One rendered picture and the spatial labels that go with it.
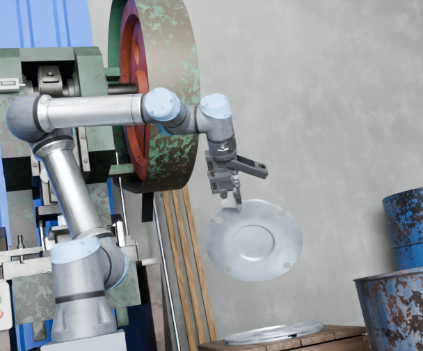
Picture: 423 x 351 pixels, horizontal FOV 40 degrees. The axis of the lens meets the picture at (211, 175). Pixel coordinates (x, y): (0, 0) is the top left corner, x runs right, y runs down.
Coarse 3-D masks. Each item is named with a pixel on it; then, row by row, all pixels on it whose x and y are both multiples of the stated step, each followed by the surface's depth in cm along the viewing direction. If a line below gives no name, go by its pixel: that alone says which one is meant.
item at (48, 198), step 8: (80, 160) 210; (40, 168) 205; (80, 168) 209; (40, 176) 203; (40, 184) 204; (48, 184) 202; (40, 192) 208; (48, 192) 203; (48, 200) 203; (56, 200) 201
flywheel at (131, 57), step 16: (128, 0) 228; (128, 16) 231; (128, 32) 243; (128, 48) 250; (144, 48) 225; (128, 64) 255; (144, 64) 227; (128, 80) 258; (144, 80) 225; (128, 128) 257; (128, 144) 256; (144, 160) 240; (144, 176) 230
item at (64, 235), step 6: (54, 228) 180; (60, 228) 181; (66, 228) 181; (48, 234) 191; (54, 234) 189; (60, 234) 191; (66, 234) 193; (48, 240) 202; (54, 240) 195; (60, 240) 192; (66, 240) 192
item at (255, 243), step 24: (216, 216) 167; (240, 216) 166; (264, 216) 166; (288, 216) 165; (216, 240) 171; (240, 240) 171; (264, 240) 170; (288, 240) 169; (216, 264) 175; (240, 264) 174; (264, 264) 173
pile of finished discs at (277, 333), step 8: (264, 328) 181; (272, 328) 181; (280, 328) 169; (288, 328) 165; (296, 328) 168; (304, 328) 164; (312, 328) 157; (320, 328) 159; (232, 336) 174; (240, 336) 171; (248, 336) 166; (256, 336) 163; (264, 336) 153; (272, 336) 153; (280, 336) 153; (288, 336) 157; (296, 336) 153; (232, 344) 159; (240, 344) 156; (248, 344) 155
